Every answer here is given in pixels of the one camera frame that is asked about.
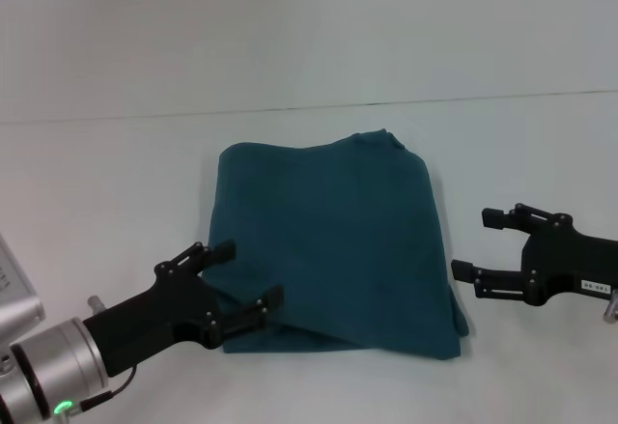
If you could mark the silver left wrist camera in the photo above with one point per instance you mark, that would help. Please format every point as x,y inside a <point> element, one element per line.
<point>17,289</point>

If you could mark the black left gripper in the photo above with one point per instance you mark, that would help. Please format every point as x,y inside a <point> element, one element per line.
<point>159,318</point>

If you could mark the teal t-shirt with white print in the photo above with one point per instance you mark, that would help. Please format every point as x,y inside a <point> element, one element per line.
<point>333,250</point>

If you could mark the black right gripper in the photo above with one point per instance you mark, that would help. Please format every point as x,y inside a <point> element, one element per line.
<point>565,269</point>

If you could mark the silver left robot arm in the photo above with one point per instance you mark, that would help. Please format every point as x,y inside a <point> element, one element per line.
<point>53,371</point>

